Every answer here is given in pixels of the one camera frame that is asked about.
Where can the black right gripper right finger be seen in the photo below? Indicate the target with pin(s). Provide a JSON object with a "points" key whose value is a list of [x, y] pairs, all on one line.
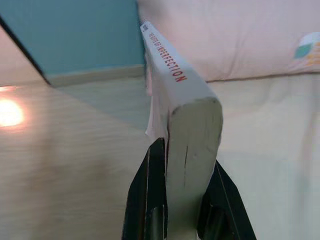
{"points": [[225, 212]]}

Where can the pink floral print pillow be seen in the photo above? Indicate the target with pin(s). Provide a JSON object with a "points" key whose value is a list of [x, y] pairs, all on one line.
{"points": [[225, 37]]}

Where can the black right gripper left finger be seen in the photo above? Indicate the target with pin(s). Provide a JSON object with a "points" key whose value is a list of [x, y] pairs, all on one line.
{"points": [[145, 200]]}

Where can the black door frame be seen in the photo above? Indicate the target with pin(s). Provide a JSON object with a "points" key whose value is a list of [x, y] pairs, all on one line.
{"points": [[25, 48]]}

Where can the white paperback book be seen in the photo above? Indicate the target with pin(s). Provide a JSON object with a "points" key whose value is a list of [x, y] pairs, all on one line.
{"points": [[192, 137]]}

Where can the cream bed mattress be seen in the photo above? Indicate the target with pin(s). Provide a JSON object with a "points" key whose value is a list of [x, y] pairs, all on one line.
{"points": [[275, 162]]}

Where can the grey skirting board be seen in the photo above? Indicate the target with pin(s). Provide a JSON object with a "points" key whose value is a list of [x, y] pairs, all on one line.
{"points": [[100, 75]]}

